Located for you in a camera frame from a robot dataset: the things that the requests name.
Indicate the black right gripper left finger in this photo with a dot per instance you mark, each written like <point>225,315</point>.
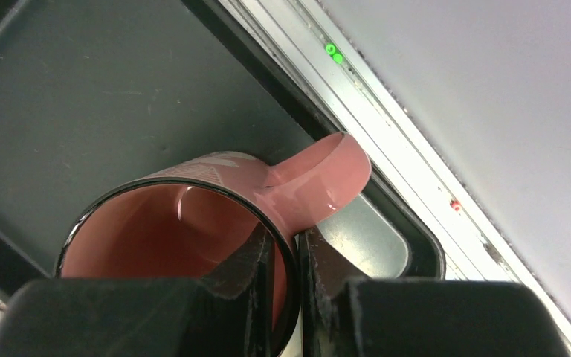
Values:
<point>226,313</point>

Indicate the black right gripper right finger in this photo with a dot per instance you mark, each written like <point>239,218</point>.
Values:
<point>346,313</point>

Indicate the pink ghost pattern mug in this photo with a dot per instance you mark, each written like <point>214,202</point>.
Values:
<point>187,219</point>

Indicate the black tray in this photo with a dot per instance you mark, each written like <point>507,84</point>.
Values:
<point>94,94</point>

